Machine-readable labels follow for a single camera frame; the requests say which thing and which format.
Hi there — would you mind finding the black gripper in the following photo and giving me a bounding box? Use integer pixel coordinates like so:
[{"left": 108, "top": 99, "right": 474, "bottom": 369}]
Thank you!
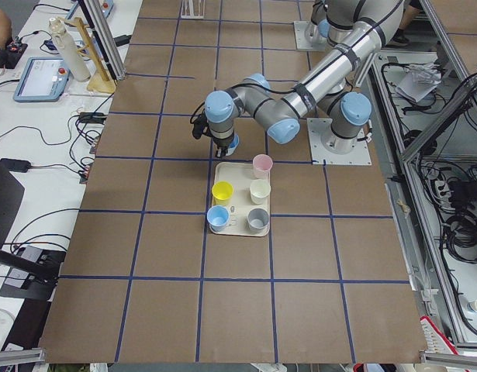
[{"left": 213, "top": 134, "right": 238, "bottom": 158}]

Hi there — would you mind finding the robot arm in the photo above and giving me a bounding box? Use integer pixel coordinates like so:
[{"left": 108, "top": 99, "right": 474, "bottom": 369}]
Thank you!
[
  {"left": 306, "top": 0, "right": 330, "bottom": 44},
  {"left": 191, "top": 1, "right": 404, "bottom": 157}
]

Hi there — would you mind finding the yellow plastic cup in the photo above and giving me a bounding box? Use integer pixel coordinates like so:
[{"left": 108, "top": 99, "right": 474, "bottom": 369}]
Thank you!
[{"left": 211, "top": 181, "right": 234, "bottom": 205}]

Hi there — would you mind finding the pink plastic cup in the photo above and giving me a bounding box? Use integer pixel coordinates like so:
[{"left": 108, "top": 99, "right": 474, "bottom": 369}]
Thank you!
[{"left": 252, "top": 154, "right": 274, "bottom": 179}]

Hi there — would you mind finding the cream plastic cup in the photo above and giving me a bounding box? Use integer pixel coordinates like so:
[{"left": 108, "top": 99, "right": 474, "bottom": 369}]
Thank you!
[{"left": 249, "top": 179, "right": 271, "bottom": 205}]

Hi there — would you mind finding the light blue cup on tray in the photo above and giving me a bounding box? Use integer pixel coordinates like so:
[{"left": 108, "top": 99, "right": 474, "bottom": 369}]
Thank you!
[{"left": 206, "top": 205, "right": 230, "bottom": 233}]

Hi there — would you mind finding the grey plastic cup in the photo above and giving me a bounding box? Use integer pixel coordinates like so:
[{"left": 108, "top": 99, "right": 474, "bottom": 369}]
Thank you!
[{"left": 247, "top": 208, "right": 270, "bottom": 233}]

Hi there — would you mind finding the cream plastic tray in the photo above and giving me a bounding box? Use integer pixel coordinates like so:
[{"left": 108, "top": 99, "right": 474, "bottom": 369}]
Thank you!
[{"left": 210, "top": 162, "right": 270, "bottom": 236}]

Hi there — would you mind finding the wooden stand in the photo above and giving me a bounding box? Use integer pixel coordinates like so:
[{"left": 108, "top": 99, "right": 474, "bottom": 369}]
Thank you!
[{"left": 64, "top": 17, "right": 116, "bottom": 94}]

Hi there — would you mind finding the white water bottle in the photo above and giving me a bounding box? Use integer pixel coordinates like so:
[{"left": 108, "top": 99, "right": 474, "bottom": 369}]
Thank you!
[{"left": 49, "top": 17, "right": 91, "bottom": 81}]

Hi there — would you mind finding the blue teach pendant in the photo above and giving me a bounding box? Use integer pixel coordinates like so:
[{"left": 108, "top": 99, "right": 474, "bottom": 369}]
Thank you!
[{"left": 13, "top": 57, "right": 70, "bottom": 102}]

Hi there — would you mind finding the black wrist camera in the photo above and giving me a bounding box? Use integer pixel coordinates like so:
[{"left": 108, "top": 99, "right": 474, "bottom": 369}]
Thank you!
[{"left": 192, "top": 113, "right": 209, "bottom": 140}]

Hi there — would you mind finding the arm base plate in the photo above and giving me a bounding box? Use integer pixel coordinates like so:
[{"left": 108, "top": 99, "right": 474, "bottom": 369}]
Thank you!
[
  {"left": 293, "top": 21, "right": 328, "bottom": 51},
  {"left": 307, "top": 118, "right": 372, "bottom": 166}
]

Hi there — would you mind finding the white wire cup rack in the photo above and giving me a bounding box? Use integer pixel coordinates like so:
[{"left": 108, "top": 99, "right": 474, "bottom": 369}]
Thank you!
[{"left": 181, "top": 0, "right": 206, "bottom": 19}]

